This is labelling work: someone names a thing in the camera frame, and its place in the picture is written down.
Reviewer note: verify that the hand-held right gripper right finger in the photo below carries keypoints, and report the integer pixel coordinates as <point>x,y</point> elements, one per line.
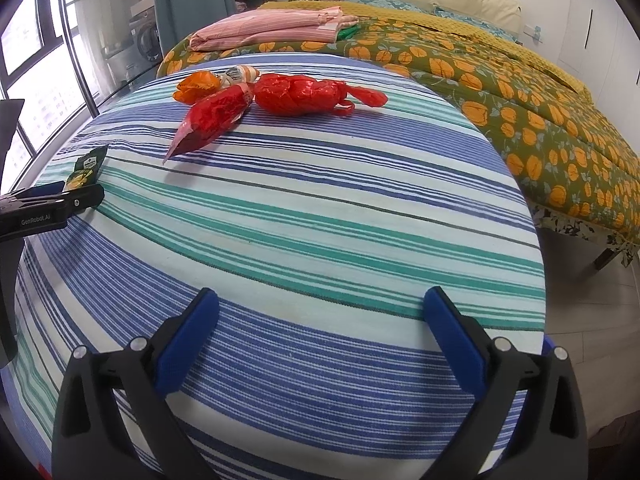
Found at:
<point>455,340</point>

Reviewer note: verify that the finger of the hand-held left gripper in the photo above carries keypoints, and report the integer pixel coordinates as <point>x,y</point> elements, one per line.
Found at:
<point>42,191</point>
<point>82,197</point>

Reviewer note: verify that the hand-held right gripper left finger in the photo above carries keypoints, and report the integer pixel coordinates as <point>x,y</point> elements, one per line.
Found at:
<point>187,340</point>

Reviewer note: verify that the green yellow wrapper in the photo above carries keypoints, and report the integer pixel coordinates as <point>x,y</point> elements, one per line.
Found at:
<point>87,167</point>

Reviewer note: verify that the blue plastic basket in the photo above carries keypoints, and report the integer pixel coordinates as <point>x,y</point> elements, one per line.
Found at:
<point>547,344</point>

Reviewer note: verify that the red snack bag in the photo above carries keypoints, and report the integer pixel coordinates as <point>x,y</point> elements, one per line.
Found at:
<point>215,115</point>

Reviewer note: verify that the window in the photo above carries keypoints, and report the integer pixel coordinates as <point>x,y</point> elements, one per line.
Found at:
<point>40,60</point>

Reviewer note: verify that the striped blue green tablecloth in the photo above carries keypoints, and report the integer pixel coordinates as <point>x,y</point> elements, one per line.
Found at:
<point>310,240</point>

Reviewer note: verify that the washing machine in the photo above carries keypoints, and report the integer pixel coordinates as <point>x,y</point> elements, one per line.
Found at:
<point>146,45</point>

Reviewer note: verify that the floral bed skirt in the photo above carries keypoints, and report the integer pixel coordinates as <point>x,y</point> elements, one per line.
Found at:
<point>585,232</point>

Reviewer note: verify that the wooden bed leg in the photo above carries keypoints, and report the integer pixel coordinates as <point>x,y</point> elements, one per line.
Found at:
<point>606,257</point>

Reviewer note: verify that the orange plastic object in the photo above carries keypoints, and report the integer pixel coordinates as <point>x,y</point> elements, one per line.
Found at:
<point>44,471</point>

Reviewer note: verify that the white orange striped wrapper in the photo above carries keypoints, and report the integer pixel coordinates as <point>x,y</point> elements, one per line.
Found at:
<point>240,76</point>

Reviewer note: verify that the orange print green quilt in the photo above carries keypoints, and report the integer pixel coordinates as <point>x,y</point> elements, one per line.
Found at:
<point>525,125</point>

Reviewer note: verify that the teal curtain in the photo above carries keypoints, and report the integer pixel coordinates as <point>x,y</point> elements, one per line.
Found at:
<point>195,0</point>

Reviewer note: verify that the red plastic bag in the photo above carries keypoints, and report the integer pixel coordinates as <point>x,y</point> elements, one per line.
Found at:
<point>300,94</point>

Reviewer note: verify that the pink folded cloth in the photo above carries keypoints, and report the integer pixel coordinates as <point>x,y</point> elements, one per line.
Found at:
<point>270,30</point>

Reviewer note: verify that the mustard knit blanket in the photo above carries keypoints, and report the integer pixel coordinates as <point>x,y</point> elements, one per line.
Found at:
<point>450,30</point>

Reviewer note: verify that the green cloth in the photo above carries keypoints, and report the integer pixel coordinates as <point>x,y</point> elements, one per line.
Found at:
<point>348,33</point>

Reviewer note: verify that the teal patterned pillow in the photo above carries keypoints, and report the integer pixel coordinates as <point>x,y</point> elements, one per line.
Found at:
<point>385,2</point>
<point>475,22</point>

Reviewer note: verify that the wall socket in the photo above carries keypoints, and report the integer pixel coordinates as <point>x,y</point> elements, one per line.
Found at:
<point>532,33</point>

